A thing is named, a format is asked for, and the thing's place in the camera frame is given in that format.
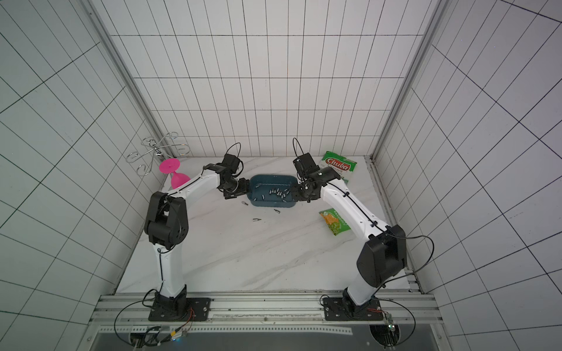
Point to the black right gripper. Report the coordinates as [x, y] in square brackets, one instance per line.
[303, 191]

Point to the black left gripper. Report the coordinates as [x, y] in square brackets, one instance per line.
[244, 189]

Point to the dark teal plastic storage box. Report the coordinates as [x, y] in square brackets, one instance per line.
[271, 190]

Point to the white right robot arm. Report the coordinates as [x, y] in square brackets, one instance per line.
[383, 255]

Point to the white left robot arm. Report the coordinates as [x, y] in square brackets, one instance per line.
[167, 222]

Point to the green Chuba cassava chips bag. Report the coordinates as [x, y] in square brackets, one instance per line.
[342, 165]

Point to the small green snack packet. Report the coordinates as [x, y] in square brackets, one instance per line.
[334, 221]

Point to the pink plastic wine glass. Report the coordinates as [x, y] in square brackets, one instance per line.
[170, 167]

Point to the chrome wire glass rack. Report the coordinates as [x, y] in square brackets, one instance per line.
[167, 147]

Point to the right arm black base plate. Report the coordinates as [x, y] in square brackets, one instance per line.
[353, 309]

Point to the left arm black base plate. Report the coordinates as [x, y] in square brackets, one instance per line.
[180, 310]

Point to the aluminium rail frame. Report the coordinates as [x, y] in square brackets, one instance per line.
[401, 319]

